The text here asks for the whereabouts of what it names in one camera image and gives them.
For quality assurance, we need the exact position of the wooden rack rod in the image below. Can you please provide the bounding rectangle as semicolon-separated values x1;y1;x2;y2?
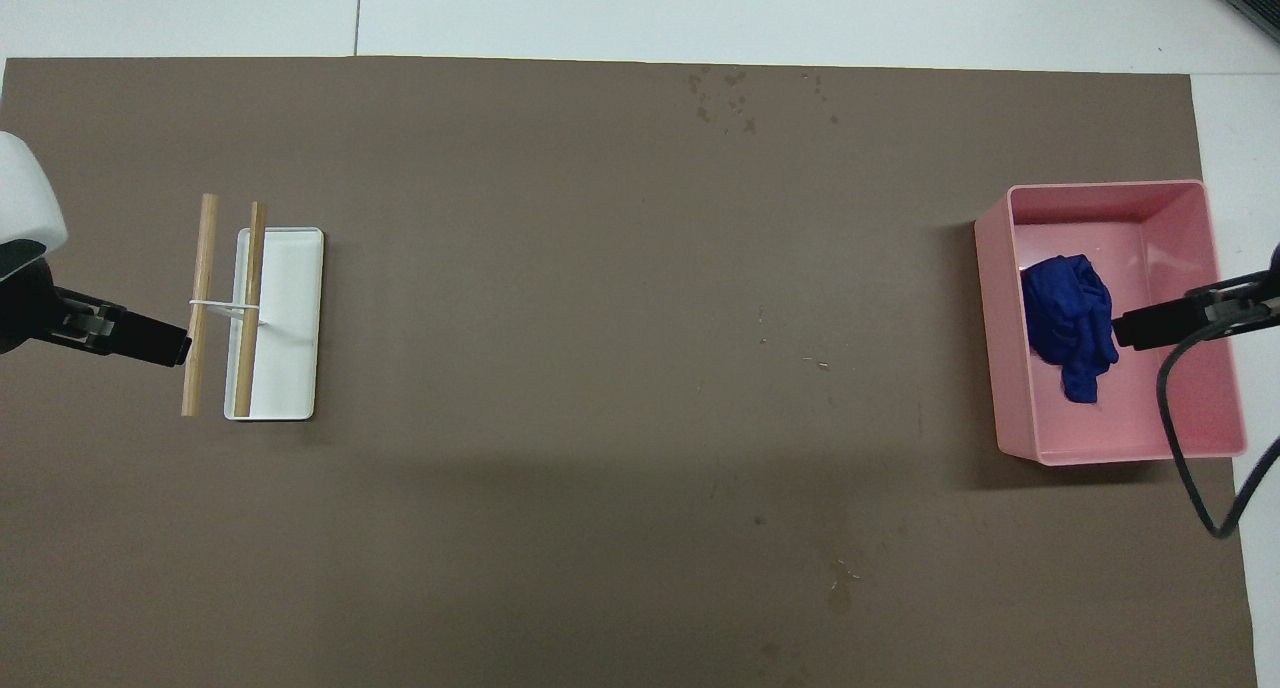
233;202;269;418
181;194;220;417

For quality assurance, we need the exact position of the dark blue towel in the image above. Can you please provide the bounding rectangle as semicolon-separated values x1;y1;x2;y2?
1020;255;1121;404

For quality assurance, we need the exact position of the pink plastic bin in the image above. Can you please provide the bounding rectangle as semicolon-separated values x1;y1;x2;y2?
975;180;1248;467

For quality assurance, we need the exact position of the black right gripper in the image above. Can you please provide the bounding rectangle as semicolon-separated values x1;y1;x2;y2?
1112;243;1280;351

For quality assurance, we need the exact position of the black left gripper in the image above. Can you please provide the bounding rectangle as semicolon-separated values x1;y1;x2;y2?
0;253;193;367

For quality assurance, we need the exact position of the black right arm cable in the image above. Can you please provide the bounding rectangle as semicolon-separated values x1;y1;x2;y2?
1157;318;1280;540

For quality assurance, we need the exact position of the white towel rack base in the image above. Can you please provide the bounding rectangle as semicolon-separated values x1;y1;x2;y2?
225;227;325;422

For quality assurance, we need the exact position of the brown paper table mat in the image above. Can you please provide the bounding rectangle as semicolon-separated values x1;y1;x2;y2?
0;56;1259;688

